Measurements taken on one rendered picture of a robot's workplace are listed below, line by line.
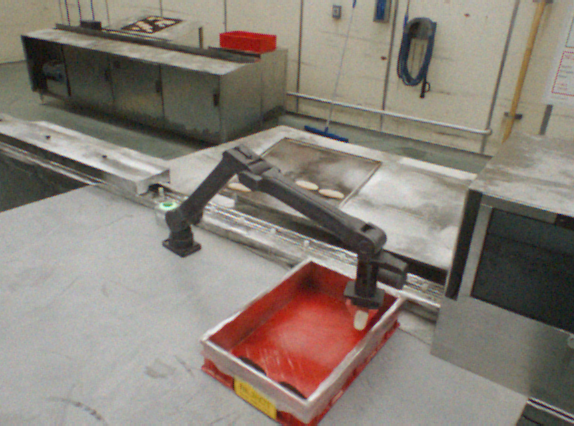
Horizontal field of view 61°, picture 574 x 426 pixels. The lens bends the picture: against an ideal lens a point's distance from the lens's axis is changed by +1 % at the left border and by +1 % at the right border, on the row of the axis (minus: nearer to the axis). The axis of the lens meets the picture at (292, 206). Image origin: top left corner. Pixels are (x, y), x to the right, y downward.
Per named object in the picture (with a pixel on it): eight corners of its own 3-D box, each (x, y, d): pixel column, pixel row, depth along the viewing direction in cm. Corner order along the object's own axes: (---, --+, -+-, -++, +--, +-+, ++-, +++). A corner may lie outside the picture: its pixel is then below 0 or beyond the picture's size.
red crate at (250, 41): (218, 46, 515) (218, 33, 509) (237, 42, 543) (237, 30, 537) (259, 52, 494) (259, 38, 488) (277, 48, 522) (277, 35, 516)
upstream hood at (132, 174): (-31, 133, 253) (-36, 117, 249) (4, 125, 267) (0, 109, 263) (138, 198, 195) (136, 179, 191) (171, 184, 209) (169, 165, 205)
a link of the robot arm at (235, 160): (249, 132, 139) (226, 141, 132) (277, 170, 138) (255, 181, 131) (183, 206, 169) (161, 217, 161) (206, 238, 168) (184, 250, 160)
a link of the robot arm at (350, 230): (259, 172, 143) (236, 184, 135) (263, 155, 140) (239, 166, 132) (386, 247, 127) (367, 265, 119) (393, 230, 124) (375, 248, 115)
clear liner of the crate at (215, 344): (194, 369, 119) (192, 338, 114) (308, 279, 154) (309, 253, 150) (306, 446, 102) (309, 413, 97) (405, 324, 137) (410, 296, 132)
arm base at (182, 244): (160, 245, 170) (182, 258, 163) (159, 225, 166) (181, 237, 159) (180, 236, 175) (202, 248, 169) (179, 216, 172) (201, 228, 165)
